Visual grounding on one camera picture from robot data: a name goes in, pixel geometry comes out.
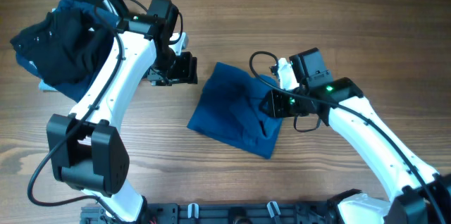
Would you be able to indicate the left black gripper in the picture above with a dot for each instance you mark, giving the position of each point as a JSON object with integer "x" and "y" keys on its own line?
{"x": 186, "y": 73}

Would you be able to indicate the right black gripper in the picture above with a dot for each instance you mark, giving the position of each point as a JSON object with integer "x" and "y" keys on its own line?
{"x": 275, "y": 109}

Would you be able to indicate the blue polo shirt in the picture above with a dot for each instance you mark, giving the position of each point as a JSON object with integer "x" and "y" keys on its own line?
{"x": 228, "y": 111}

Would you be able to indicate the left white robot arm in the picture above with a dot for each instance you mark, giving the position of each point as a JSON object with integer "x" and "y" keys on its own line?
{"x": 86, "y": 151}

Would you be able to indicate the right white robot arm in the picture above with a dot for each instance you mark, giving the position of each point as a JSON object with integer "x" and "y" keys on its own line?
{"x": 416, "y": 192}

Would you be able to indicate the pile of dark clothes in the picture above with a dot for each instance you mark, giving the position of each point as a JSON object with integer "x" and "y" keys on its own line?
{"x": 69, "y": 47}

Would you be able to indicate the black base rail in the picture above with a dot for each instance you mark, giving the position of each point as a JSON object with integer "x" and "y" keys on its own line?
{"x": 239, "y": 213}

